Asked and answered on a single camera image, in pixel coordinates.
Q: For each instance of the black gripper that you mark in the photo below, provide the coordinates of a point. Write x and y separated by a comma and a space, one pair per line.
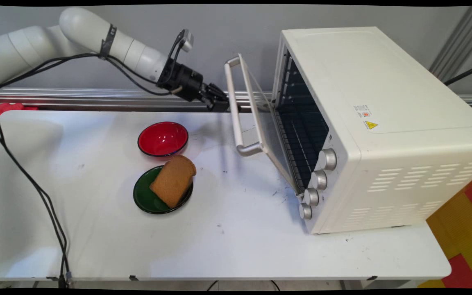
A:
182, 80

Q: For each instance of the white glass oven door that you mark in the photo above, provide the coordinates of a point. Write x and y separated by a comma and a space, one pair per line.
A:
236, 106

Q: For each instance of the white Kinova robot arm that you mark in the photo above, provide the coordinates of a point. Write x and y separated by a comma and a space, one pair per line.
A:
76, 37

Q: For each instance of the red bowl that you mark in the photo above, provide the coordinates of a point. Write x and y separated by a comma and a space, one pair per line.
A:
163, 139

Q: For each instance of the brown bread slice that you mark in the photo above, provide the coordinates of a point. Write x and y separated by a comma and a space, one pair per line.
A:
174, 180

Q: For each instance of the green plate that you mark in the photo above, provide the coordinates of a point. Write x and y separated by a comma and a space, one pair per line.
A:
144, 194

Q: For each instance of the large silver oven knob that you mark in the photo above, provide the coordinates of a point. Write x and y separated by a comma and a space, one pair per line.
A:
328, 159

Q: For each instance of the small silver oven knob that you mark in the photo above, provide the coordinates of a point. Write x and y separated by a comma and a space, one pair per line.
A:
305, 211

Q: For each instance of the warning label sticker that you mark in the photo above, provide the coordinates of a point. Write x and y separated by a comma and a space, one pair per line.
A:
367, 116

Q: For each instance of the white toaster oven body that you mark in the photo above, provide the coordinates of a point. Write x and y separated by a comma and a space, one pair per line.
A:
383, 123

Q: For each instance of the yellow red floor mat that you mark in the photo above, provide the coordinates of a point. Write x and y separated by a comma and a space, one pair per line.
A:
461, 229

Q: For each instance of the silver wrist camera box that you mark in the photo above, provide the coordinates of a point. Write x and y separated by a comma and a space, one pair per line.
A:
187, 40

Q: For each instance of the aluminium rail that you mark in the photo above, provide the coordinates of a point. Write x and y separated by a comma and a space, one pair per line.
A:
96, 98

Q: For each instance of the aluminium extrusion post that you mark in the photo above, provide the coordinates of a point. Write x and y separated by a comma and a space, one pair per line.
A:
461, 41

